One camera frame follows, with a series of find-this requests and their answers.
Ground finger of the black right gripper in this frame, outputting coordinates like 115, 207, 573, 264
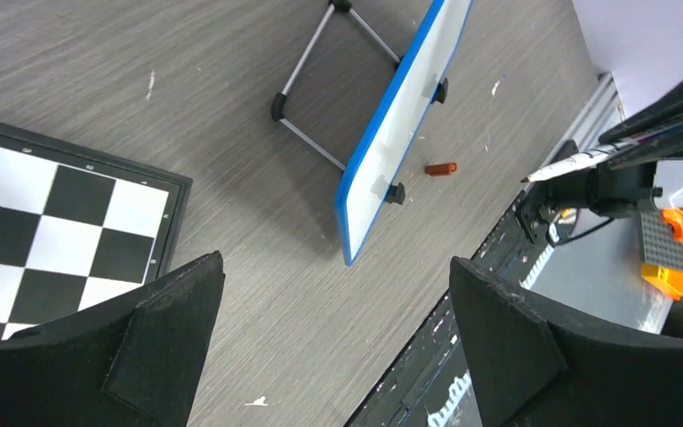
607, 127, 683, 170
599, 80, 683, 144

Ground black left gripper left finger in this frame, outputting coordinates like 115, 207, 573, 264
0, 252, 225, 426

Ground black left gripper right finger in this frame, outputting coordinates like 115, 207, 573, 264
449, 256, 683, 427

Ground white whiteboard marker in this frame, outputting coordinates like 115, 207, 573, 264
520, 115, 683, 184

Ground black white chessboard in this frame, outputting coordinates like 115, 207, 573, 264
0, 123, 192, 340

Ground brown marker cap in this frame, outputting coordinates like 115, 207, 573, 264
424, 162, 458, 177

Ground blue framed whiteboard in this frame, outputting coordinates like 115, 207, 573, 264
269, 0, 475, 268

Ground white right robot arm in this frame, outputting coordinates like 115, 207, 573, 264
517, 80, 683, 239

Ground orange grey lego bricks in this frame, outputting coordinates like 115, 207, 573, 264
639, 208, 683, 301

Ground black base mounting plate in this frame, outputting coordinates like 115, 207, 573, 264
346, 189, 552, 426

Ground aluminium frame rail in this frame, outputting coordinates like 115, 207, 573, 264
542, 72, 626, 166

